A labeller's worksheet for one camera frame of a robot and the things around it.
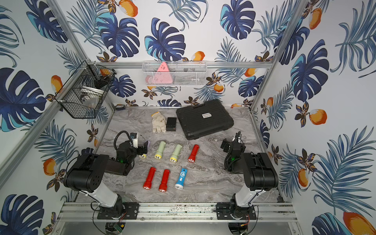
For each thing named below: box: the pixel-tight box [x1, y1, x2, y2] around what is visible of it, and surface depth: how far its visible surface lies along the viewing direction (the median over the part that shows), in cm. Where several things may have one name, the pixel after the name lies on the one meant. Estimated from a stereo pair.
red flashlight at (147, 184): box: [142, 166, 157, 190], surface depth 84 cm
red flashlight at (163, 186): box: [158, 168, 171, 193], surface depth 84 cm
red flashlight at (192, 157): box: [188, 144, 200, 163], surface depth 94 cm
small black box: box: [165, 117, 177, 132], surface depth 109 cm
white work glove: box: [150, 111, 167, 134], surface depth 112 cm
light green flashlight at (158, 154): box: [154, 141, 166, 160], surface depth 96 cm
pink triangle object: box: [153, 61, 173, 84], surface depth 92 cm
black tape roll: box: [115, 104, 126, 111], surface depth 123 cm
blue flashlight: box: [174, 167, 188, 190], surface depth 85 cm
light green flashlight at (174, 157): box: [169, 143, 183, 164], surface depth 94 cm
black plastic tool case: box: [175, 98, 235, 141], surface depth 108 cm
